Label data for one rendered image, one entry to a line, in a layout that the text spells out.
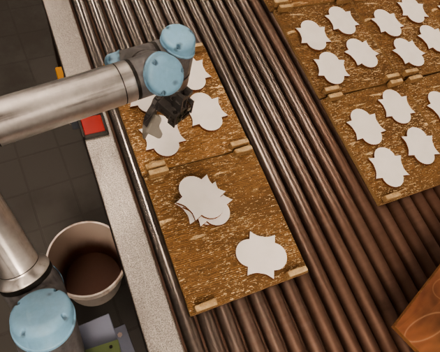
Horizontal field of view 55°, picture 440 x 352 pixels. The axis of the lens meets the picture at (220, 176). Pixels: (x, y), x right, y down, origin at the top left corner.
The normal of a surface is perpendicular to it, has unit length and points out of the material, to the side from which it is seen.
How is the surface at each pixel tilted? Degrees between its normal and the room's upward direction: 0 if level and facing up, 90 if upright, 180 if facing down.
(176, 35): 0
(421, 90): 0
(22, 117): 43
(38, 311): 36
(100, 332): 0
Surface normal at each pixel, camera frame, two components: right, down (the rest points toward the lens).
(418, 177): 0.19, -0.43
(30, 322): -0.01, -0.87
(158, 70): 0.49, 0.31
